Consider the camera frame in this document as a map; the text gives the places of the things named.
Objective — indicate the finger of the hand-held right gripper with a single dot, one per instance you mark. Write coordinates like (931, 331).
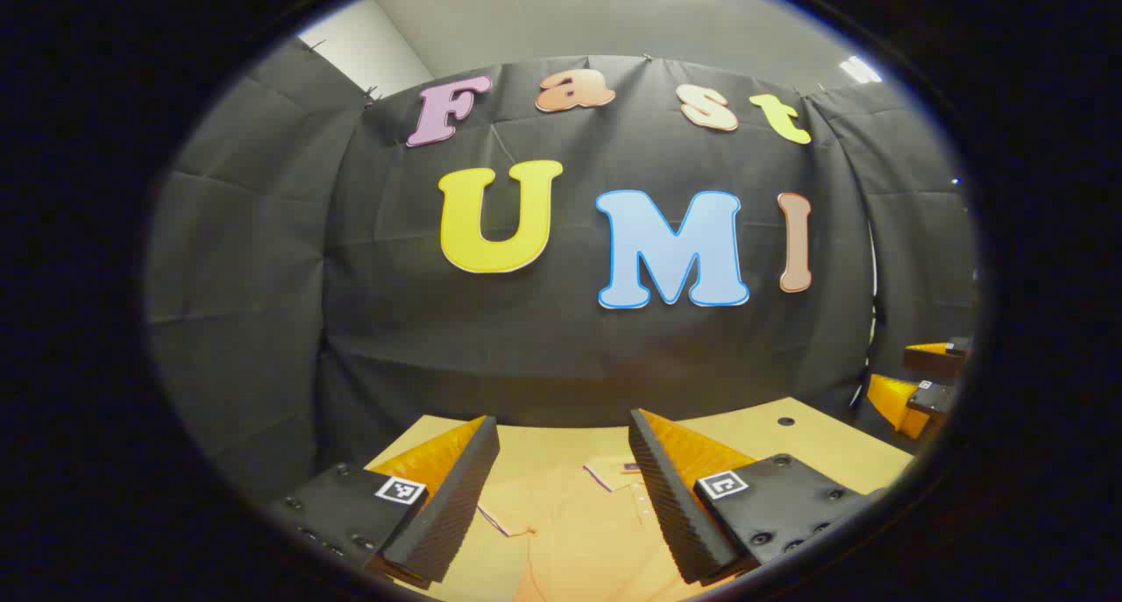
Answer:
(936, 360)
(903, 402)

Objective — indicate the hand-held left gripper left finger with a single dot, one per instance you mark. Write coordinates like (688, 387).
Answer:
(456, 488)

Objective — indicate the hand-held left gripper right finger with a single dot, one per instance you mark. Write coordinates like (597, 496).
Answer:
(666, 497)

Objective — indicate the orange T-shirt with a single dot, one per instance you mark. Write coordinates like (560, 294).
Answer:
(587, 532)

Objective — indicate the black backdrop cloth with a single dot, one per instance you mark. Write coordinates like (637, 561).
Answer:
(543, 348)

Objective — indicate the ceiling light panel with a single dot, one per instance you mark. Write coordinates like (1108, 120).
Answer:
(860, 69)

